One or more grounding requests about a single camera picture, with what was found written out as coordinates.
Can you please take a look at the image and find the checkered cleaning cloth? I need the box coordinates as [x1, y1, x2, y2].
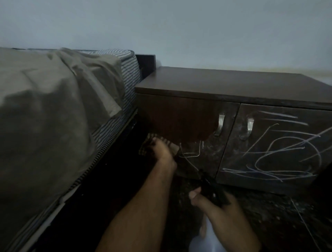
[139, 134, 180, 158]

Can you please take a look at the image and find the white spray bottle black trigger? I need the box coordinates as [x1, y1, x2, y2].
[189, 170, 230, 252]

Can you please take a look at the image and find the thin white cable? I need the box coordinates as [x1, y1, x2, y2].
[290, 198, 323, 252]

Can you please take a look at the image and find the tan bed sheet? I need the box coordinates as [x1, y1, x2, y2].
[0, 46, 125, 244]

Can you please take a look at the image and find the brown wooden cabinet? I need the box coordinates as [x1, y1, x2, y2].
[134, 66, 332, 197]

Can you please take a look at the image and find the person's right hand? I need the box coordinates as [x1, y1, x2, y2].
[188, 187, 262, 252]

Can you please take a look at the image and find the silver cabinet door handle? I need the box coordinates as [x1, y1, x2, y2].
[240, 118, 255, 141]
[214, 114, 225, 137]

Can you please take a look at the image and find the person's left forearm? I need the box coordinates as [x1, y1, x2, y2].
[94, 166, 177, 252]

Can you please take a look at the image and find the person's left hand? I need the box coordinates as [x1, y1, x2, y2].
[148, 137, 178, 172]

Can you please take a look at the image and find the striped quilted mattress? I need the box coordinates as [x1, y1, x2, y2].
[5, 48, 142, 252]

